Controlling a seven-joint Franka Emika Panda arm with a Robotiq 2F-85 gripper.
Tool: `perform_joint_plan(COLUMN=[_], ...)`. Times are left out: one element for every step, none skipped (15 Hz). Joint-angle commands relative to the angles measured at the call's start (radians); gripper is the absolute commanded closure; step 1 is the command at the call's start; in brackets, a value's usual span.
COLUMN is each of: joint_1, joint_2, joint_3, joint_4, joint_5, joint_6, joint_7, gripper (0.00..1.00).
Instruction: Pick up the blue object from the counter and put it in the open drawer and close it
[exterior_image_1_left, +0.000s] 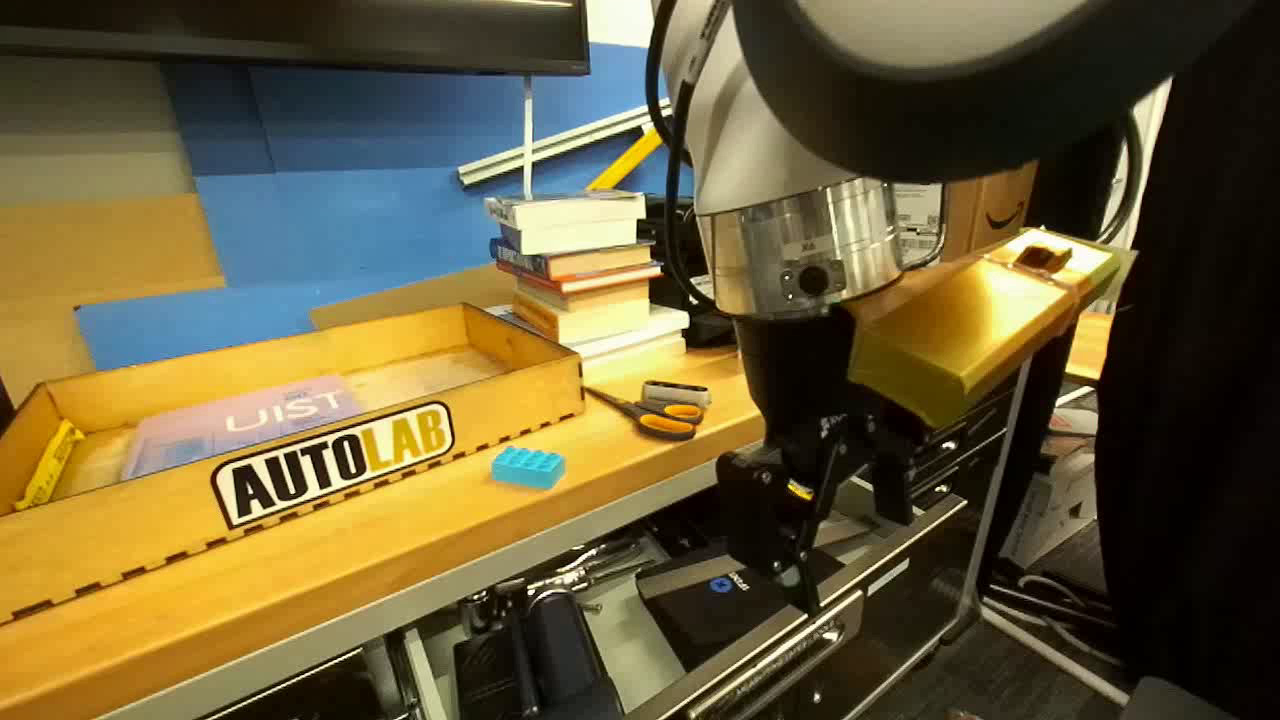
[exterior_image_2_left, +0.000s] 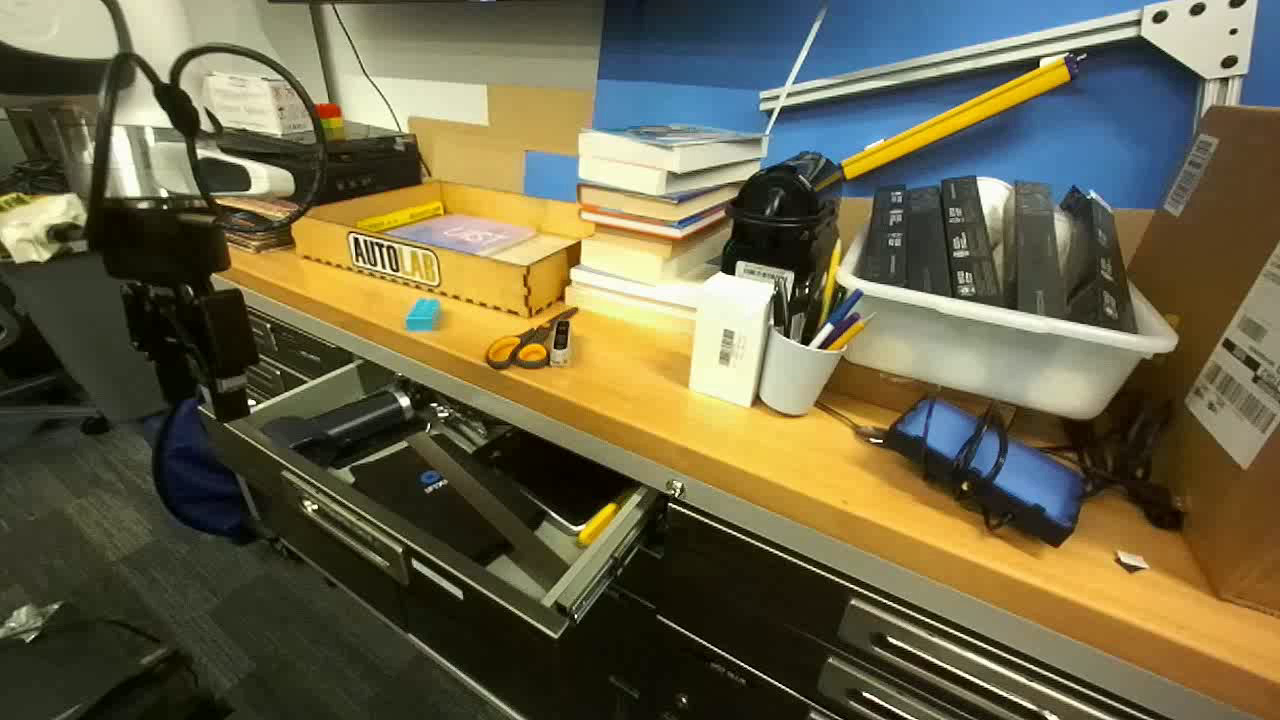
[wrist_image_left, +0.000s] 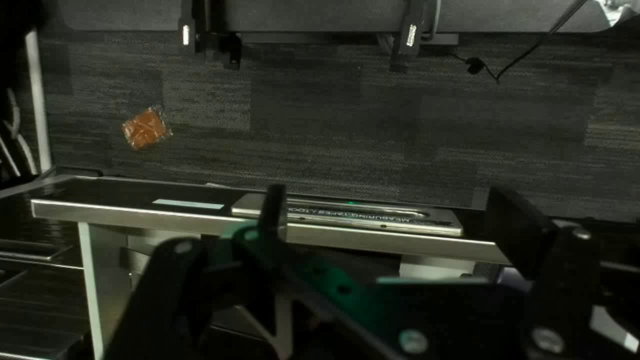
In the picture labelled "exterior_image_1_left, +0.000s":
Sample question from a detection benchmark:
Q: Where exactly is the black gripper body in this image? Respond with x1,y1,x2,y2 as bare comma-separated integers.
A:
736,306,879,482

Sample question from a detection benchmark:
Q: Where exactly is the blue toy brick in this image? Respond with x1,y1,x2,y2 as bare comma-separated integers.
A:
491,446,567,488

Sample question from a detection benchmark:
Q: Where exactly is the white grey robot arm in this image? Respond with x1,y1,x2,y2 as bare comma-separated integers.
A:
652,0,1261,612

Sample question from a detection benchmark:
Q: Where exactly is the stack of books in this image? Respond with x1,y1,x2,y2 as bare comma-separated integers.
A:
484,190,688,355

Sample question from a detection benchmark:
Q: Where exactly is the cardboard Amazon box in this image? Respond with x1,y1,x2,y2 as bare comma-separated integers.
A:
945,162,1037,258

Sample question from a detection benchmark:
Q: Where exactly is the aluminium extrusion bar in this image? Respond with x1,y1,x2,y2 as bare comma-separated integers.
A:
456,103,661,187

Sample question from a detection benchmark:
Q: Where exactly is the black monitor top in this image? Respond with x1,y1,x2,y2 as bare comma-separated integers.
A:
0,0,588,74

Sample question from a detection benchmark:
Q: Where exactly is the purple UIST booklet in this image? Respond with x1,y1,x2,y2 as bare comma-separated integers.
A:
120,376,360,479

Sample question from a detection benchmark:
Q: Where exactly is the wooden Autolab tray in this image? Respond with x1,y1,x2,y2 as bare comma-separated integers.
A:
0,304,584,625

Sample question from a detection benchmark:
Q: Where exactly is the yellow green wrist camera mount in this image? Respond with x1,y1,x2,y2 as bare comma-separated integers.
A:
847,226,1122,426

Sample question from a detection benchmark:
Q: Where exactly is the yellow bar on wall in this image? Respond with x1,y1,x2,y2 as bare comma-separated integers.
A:
588,128,664,190

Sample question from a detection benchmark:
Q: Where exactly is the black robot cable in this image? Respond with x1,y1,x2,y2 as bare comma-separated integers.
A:
644,0,732,324

